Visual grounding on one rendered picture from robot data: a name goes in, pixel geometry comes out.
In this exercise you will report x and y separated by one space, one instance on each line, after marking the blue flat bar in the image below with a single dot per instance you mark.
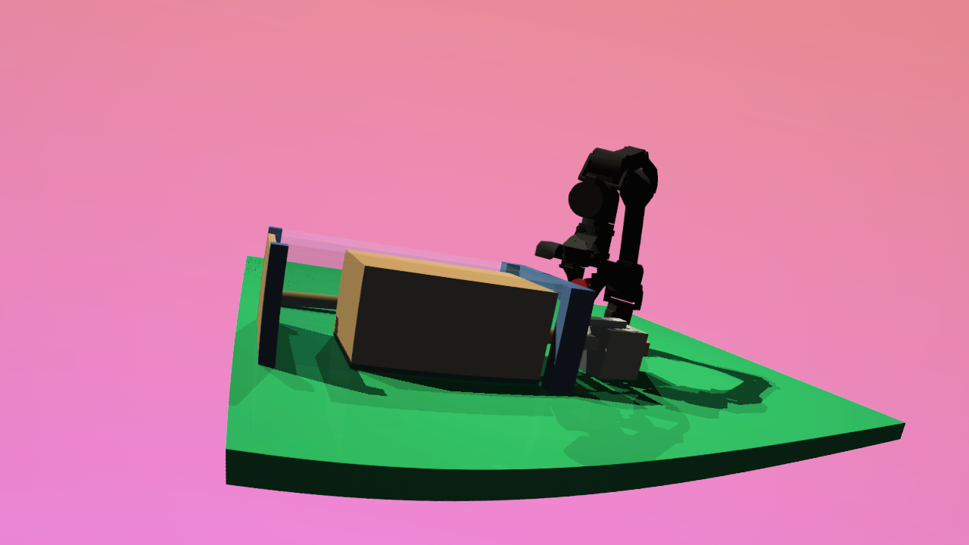
581 334

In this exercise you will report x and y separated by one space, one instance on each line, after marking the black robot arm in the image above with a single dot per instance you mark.
596 197

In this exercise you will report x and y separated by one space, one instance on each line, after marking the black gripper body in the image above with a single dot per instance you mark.
620 269

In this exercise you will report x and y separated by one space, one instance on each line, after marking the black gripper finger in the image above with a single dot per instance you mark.
573 273
598 282

